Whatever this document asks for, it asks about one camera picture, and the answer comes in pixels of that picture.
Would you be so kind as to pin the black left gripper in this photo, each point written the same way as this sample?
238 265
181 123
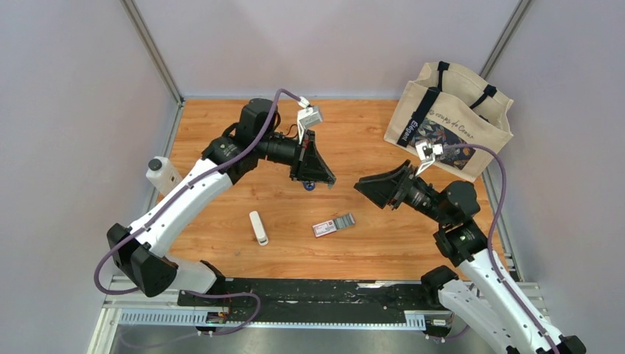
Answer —
310 167

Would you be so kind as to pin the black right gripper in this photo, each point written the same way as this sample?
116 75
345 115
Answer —
381 188

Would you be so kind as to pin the blue stapler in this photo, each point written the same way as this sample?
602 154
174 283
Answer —
309 186

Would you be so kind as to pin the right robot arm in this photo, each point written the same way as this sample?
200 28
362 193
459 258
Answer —
478 289

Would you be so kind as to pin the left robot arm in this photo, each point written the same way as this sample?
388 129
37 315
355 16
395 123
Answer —
140 250

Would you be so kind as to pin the grey staple strip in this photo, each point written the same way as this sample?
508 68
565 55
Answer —
344 221

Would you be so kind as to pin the white red staple box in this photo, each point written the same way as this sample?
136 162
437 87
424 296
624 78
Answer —
324 228

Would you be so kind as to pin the canvas floral tote bag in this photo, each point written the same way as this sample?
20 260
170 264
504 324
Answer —
451 105

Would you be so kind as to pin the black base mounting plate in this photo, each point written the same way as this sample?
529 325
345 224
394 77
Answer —
317 301

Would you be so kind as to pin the white bottle black cap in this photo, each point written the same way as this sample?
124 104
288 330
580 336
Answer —
162 174

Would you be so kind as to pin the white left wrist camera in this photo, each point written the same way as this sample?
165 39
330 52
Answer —
307 118

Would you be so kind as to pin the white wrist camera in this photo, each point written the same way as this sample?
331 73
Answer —
427 153
307 118

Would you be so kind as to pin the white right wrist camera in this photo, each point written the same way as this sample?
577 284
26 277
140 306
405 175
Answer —
427 153

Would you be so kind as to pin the aluminium frame rail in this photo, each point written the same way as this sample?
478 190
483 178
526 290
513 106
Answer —
137 309

